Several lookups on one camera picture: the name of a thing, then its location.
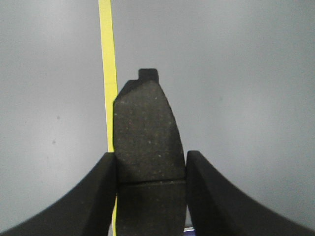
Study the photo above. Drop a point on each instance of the yellow floor tape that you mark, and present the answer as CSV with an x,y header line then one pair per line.
x,y
109,66

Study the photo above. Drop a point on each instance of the dark brake pad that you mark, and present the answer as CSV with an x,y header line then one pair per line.
x,y
150,161

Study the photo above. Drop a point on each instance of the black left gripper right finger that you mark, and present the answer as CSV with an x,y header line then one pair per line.
x,y
218,208

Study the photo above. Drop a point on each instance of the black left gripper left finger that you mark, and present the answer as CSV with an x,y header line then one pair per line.
x,y
86,210

